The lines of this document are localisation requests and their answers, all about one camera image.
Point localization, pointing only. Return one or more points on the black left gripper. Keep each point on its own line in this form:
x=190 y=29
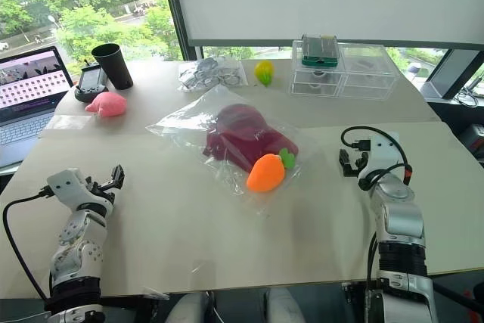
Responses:
x=99 y=188

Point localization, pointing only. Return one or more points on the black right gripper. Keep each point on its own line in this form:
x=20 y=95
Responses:
x=362 y=162

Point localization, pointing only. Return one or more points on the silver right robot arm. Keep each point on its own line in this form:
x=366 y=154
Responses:
x=401 y=232

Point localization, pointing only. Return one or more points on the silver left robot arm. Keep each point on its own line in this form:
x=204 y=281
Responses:
x=77 y=247

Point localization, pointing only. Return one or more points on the dark red cloth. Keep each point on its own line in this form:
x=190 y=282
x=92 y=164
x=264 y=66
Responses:
x=246 y=135

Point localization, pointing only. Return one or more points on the small flat clear bag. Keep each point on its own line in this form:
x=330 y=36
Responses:
x=70 y=122

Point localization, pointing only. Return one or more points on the pink plush toy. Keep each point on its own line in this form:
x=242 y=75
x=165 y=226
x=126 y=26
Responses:
x=107 y=103

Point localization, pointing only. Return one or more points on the orange carrot toy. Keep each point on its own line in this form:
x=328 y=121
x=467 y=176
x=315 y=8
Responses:
x=266 y=175

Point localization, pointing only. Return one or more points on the clear acrylic drawer organizer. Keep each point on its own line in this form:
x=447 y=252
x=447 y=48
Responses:
x=342 y=73

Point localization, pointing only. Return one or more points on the black handheld controller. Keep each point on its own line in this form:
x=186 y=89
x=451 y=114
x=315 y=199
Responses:
x=89 y=82

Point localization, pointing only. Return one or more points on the clear plastic bag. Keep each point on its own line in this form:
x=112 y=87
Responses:
x=211 y=126

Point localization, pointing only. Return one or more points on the black plastic cup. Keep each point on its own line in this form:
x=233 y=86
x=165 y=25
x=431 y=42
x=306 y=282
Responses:
x=112 y=67

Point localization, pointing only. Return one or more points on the green flat box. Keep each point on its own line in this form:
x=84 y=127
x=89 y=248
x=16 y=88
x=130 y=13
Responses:
x=319 y=50

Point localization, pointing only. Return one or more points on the clear plastic scrap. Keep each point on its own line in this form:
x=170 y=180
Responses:
x=156 y=292

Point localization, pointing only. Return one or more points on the open silver laptop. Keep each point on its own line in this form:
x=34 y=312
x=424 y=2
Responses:
x=28 y=92

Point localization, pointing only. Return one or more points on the yellow green fruit toy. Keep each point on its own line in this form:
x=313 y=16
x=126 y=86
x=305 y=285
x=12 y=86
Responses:
x=264 y=71

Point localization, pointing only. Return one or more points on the red and grey box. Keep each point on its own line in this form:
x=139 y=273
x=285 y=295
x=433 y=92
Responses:
x=474 y=139

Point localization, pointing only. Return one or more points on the clear bag of glasses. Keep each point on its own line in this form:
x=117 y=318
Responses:
x=213 y=73

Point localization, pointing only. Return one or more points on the white rounded shape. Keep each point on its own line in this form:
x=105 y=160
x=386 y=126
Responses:
x=189 y=308

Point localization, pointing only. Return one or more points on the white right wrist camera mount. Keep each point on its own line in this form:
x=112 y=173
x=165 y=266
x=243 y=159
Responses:
x=383 y=151

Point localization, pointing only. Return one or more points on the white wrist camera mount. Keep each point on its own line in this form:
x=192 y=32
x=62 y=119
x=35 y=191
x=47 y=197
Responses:
x=383 y=151
x=66 y=184

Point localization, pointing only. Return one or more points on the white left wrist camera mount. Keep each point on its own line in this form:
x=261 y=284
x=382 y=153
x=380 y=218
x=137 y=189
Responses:
x=66 y=184

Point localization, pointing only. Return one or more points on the black window frame post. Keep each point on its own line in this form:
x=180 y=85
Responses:
x=175 y=9

